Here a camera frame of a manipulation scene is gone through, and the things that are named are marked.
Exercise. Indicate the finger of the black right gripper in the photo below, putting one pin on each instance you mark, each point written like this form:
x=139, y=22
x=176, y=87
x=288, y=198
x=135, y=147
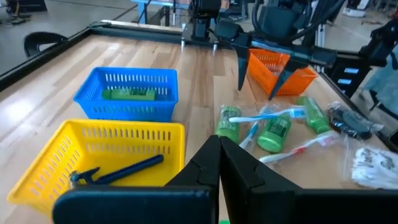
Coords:
x=242, y=65
x=289, y=73

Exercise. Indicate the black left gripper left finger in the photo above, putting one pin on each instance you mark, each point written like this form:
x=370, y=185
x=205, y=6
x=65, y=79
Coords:
x=205, y=168

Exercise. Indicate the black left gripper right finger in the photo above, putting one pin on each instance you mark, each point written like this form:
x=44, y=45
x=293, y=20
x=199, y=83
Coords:
x=255, y=193

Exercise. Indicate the green travel bottle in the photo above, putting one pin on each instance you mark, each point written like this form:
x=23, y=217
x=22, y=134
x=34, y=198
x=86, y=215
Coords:
x=275, y=135
x=129, y=94
x=228, y=127
x=314, y=116

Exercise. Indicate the bagged blue toothbrush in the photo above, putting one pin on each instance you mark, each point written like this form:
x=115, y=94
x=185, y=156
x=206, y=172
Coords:
x=264, y=116
x=250, y=135

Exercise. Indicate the dark blue razor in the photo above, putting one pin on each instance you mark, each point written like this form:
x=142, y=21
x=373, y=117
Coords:
x=130, y=169

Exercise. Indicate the orange plastic basket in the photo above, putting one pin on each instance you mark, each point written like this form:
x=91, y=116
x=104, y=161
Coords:
x=270, y=77

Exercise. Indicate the green plastic basket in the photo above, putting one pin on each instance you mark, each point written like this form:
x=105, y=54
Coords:
x=224, y=221

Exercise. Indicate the black box with blue lights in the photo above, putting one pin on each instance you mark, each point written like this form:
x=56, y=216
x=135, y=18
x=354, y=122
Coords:
x=346, y=74

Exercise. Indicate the bagged red toothbrush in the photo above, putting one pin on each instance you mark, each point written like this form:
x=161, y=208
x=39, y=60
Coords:
x=298, y=149

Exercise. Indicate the person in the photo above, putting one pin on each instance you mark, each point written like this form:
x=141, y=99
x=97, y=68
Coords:
x=385, y=81

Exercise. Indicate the blue plastic basket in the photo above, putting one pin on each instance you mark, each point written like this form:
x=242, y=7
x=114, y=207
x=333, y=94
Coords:
x=124, y=110

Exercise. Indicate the yellow plastic basket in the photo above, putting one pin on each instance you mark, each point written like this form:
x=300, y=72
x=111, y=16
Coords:
x=102, y=140

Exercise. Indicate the grey blue metal table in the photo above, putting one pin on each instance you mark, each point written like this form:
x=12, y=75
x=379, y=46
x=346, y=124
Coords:
x=143, y=4

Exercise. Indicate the bagged white vanity pack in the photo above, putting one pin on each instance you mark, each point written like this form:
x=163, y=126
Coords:
x=376, y=168

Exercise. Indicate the black curved clamp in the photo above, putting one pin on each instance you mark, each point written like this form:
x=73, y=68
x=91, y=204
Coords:
x=34, y=39

